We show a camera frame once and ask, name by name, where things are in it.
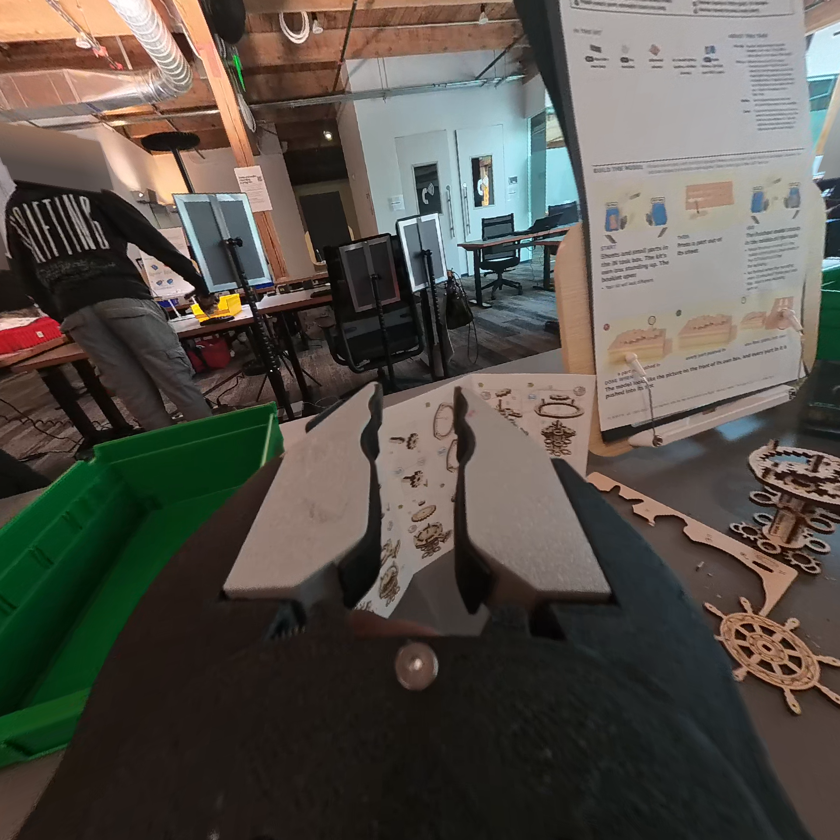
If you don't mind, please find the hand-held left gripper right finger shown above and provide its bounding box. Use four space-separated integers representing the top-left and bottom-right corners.
451 387 614 616

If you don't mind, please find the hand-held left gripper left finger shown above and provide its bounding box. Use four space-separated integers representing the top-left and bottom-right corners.
222 382 385 610

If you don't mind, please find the wooden gear model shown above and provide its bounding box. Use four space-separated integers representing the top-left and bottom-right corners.
730 441 840 578

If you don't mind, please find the wooden ship wheel part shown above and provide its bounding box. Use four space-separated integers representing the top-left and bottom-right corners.
705 596 840 716

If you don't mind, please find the folded assembly booklet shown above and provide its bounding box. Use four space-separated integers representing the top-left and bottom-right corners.
357 373 598 618

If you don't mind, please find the notched wooden sheet strip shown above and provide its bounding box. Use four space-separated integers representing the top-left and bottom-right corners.
586 471 798 618

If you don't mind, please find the red bag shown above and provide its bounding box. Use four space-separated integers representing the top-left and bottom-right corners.
185 336 232 373

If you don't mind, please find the white work table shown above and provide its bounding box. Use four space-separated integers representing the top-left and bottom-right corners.
167 285 337 403

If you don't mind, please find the yellow plastic bin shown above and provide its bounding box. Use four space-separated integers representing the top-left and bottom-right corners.
190 294 242 324

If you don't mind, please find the black handbag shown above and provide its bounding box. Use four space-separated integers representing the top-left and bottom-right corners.
446 271 475 330

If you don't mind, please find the green plastic bin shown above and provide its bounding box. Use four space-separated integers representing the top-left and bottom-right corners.
815 259 840 362
0 402 284 769

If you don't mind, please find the grey panel on tripod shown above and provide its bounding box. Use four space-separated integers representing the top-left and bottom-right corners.
395 214 452 380
172 192 309 421
338 238 403 395

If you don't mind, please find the wooden office desk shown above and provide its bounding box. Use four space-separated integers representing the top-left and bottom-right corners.
458 225 573 309

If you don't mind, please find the wooden work table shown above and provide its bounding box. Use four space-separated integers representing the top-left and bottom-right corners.
0 336 132 454

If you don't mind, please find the red cloth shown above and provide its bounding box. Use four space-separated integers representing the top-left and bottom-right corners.
0 312 68 355

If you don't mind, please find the white paper notice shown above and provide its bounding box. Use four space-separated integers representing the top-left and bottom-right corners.
234 165 274 213

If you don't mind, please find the white phone booth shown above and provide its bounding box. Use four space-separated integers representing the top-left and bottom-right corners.
394 126 521 245

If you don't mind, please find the black round floor lamp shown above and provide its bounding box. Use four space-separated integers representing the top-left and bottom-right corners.
141 130 202 195

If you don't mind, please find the printed instruction sheet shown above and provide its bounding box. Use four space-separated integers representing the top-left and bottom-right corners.
558 0 815 434

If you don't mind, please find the white cord clip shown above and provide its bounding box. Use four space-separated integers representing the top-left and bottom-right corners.
623 352 660 448
780 307 807 380

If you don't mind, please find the wooden support post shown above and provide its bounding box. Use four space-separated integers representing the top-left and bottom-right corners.
176 0 291 280

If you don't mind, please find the silver ventilation duct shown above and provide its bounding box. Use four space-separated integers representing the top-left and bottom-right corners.
0 0 195 124

